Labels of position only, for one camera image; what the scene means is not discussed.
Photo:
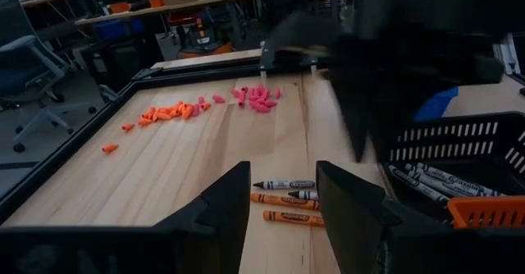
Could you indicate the black aluminium table frame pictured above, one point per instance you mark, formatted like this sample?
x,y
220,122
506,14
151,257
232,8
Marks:
x,y
65,147

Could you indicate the office chair white base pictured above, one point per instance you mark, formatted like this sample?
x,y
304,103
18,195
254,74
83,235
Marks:
x,y
24,48

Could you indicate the blue plastic basket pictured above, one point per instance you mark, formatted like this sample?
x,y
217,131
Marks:
x,y
435,106

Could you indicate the orange eraser cap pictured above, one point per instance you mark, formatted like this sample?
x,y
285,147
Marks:
x,y
164,116
188,112
176,109
205,106
144,121
128,127
150,113
110,148

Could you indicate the orange black shop vacuum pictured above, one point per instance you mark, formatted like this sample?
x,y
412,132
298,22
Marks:
x,y
203,40

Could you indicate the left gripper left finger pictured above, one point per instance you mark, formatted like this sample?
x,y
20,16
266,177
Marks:
x,y
221,225

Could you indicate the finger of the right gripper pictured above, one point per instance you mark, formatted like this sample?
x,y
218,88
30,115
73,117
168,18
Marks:
x,y
354,114
385,122

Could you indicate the black plastic basket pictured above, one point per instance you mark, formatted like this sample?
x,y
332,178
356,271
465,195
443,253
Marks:
x,y
471,167

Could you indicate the blue bin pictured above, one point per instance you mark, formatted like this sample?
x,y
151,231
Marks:
x,y
117,28

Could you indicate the pink eraser cap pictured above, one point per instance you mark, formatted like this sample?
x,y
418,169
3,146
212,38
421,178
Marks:
x,y
278,93
218,99
257,106
236,93
242,100
269,103
262,91
252,95

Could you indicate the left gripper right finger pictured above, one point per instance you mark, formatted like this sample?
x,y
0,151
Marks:
x,y
352,225

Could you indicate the wooden workbench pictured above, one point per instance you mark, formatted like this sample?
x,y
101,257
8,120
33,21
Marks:
x,y
164,8

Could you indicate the black crayon grey wrapper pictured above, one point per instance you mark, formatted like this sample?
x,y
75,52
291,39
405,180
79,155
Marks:
x,y
471,185
287,184
418,185
443,181
305,194

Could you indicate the orange plastic basket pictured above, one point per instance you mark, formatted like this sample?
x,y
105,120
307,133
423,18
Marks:
x,y
484,202

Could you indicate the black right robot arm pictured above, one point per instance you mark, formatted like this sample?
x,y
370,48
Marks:
x,y
410,7

